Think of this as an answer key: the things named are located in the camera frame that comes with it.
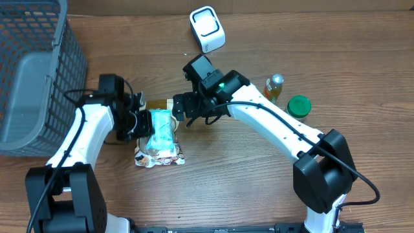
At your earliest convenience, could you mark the mint green wet wipes pack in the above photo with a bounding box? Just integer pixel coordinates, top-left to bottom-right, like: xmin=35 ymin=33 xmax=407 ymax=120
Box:
xmin=146 ymin=109 xmax=174 ymax=155

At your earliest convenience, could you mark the brown snack packet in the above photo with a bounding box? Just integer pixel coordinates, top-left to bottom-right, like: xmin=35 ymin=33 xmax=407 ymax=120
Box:
xmin=135 ymin=99 xmax=185 ymax=168

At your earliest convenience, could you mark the yellow oil bottle silver cap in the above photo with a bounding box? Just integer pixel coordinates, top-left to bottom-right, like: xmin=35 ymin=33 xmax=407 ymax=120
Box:
xmin=263 ymin=74 xmax=284 ymax=104

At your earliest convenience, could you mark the green lid glass jar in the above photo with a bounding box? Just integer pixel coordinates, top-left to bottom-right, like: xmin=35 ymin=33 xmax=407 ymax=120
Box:
xmin=285 ymin=95 xmax=312 ymax=121

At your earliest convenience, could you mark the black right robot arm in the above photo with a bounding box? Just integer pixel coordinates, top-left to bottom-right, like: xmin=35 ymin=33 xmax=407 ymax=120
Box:
xmin=173 ymin=69 xmax=357 ymax=232

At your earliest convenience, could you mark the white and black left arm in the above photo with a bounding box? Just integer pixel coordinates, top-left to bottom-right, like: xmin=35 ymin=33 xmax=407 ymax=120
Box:
xmin=25 ymin=92 xmax=153 ymax=232

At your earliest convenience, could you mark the white barcode scanner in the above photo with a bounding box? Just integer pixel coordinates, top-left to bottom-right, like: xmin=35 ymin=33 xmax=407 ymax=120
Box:
xmin=189 ymin=6 xmax=226 ymax=54

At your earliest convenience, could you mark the dark grey plastic basket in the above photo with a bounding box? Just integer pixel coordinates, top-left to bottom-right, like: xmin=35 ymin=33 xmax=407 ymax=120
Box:
xmin=1 ymin=0 xmax=88 ymax=157

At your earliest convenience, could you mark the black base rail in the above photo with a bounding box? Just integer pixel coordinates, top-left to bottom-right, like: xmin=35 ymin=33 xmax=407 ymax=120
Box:
xmin=133 ymin=223 xmax=306 ymax=233

